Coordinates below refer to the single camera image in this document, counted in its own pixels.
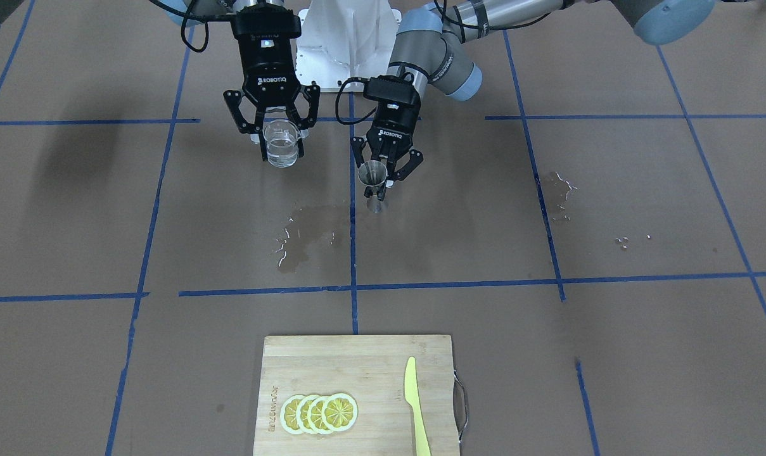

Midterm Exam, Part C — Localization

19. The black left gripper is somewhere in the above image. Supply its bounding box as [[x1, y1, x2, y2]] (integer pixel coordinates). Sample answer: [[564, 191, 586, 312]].
[[350, 104, 424, 188]]

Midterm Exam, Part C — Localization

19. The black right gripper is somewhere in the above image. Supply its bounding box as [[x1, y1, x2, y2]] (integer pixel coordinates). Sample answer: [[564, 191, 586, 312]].
[[223, 38, 321, 158]]

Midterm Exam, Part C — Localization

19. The steel double jigger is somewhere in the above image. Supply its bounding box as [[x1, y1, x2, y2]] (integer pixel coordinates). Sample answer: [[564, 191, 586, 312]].
[[357, 160, 388, 213]]

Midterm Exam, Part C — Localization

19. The clear glass beaker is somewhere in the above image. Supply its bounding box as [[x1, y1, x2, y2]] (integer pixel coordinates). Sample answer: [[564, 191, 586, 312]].
[[263, 118, 309, 168]]

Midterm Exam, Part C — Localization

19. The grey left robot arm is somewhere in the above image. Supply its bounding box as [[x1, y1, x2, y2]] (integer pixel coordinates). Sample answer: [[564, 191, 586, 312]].
[[350, 1, 573, 200]]

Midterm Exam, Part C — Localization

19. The bamboo cutting board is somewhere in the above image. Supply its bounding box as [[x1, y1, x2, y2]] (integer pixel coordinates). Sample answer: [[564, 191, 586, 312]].
[[253, 334, 461, 455]]

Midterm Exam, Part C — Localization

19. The yellow plastic knife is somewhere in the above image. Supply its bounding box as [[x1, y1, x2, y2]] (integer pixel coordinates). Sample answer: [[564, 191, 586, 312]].
[[404, 356, 431, 455]]

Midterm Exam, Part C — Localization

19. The lemon slice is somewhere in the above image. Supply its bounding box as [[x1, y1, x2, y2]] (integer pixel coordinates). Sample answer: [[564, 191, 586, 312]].
[[281, 395, 305, 435], [295, 395, 318, 434], [305, 396, 333, 435], [321, 393, 359, 432]]

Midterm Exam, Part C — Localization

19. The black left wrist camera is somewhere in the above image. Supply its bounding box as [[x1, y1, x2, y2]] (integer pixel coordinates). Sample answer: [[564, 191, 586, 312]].
[[363, 75, 421, 106]]

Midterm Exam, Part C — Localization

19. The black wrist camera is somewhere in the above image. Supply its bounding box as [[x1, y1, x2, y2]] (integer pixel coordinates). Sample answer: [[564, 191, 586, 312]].
[[230, 3, 302, 40], [363, 75, 421, 106]]

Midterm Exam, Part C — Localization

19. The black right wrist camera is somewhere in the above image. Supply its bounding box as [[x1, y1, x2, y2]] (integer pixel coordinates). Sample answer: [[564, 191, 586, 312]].
[[230, 3, 302, 40]]

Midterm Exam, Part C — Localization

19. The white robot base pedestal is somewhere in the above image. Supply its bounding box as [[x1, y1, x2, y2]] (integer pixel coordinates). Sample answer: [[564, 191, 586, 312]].
[[295, 1, 401, 92]]

